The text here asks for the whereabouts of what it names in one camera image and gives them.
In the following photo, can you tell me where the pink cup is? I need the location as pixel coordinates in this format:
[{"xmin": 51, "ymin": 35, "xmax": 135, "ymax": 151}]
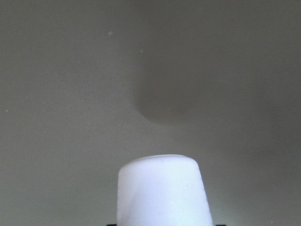
[{"xmin": 117, "ymin": 154, "xmax": 214, "ymax": 226}]

